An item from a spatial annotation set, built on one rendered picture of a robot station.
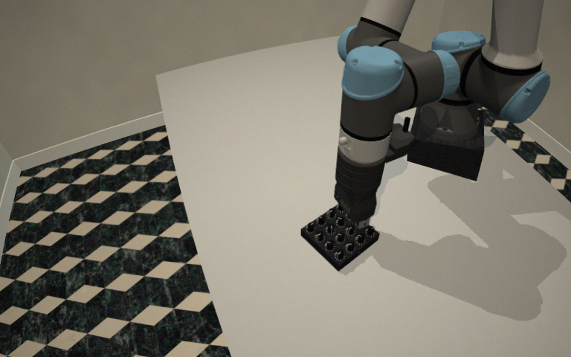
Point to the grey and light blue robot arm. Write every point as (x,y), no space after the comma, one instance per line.
(507,79)

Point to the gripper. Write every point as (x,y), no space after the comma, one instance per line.
(359,176)

